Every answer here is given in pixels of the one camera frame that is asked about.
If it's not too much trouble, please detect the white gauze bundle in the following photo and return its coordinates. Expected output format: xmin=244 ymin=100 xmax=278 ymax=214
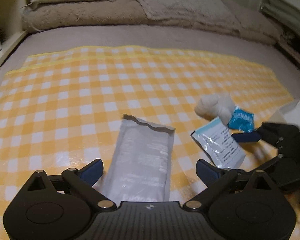
xmin=194 ymin=93 xmax=236 ymax=126

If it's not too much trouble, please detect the yellow white checkered blanket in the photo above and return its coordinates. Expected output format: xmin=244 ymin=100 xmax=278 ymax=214
xmin=0 ymin=46 xmax=293 ymax=239

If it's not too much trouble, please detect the right wooden shelf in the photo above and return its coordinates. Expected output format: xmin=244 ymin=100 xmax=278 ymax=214
xmin=277 ymin=0 xmax=300 ymax=78

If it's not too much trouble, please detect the folded brown duvet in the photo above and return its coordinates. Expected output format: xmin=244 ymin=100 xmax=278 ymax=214
xmin=21 ymin=0 xmax=278 ymax=46

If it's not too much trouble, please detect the folded grey bedding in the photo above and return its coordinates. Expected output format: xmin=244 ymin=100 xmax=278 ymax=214
xmin=261 ymin=0 xmax=300 ymax=36

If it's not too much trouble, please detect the blue plastic packet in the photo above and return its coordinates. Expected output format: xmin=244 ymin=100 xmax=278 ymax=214
xmin=228 ymin=107 xmax=255 ymax=132

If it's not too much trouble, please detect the wooden bedside shelf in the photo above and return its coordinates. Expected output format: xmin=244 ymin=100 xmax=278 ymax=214
xmin=0 ymin=0 xmax=26 ymax=66

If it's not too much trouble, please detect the grey foil packet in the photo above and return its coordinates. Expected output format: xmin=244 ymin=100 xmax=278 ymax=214
xmin=101 ymin=114 xmax=175 ymax=204

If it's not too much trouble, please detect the grey bed sheet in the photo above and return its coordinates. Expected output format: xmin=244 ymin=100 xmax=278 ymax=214
xmin=0 ymin=25 xmax=300 ymax=99

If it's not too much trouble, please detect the large beige quilted pillow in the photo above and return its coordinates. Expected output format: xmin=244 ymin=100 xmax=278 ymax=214
xmin=137 ymin=0 xmax=241 ymax=31

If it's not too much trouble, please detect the white storage box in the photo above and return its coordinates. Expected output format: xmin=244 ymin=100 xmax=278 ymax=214
xmin=268 ymin=99 xmax=300 ymax=129

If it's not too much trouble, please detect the white blue label sachet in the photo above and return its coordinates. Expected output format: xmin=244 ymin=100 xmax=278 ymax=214
xmin=191 ymin=117 xmax=246 ymax=169

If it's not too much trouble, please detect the right beige quilted pillow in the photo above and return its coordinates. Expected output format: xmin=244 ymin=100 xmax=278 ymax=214
xmin=221 ymin=0 xmax=280 ymax=44

